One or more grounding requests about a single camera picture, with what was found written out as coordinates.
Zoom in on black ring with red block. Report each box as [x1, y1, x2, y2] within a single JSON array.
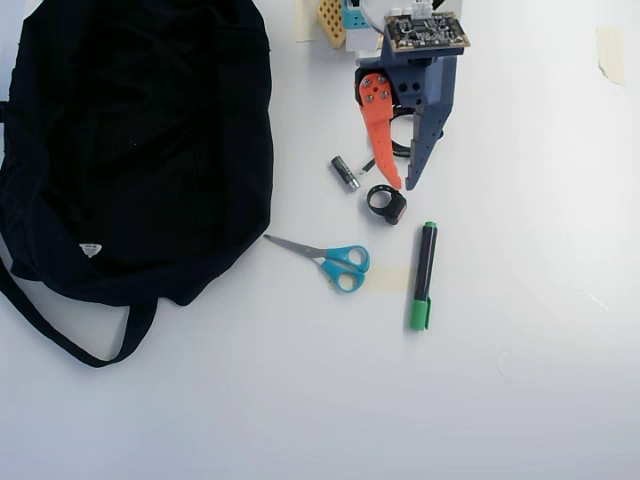
[[366, 183, 409, 227]]

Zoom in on yellow perforated block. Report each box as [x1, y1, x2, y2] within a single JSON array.
[[315, 0, 349, 50]]

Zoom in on black fabric bag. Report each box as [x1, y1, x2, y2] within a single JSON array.
[[0, 0, 275, 370]]

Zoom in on blue-handled scissors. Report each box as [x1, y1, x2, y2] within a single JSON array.
[[263, 233, 371, 294]]

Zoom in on bare camera circuit board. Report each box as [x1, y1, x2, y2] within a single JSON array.
[[383, 11, 473, 55]]

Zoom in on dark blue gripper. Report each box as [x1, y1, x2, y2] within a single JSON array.
[[354, 35, 460, 192]]

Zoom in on black braided cable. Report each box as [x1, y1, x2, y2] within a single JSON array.
[[359, 107, 419, 174]]

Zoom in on beige masking tape strip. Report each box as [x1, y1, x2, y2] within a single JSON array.
[[294, 0, 320, 43], [368, 267, 412, 292], [596, 25, 626, 87]]

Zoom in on green black marker pen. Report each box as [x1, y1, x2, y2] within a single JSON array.
[[409, 220, 440, 332]]

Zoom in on black cylindrical battery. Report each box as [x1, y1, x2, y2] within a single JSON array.
[[329, 155, 362, 192]]

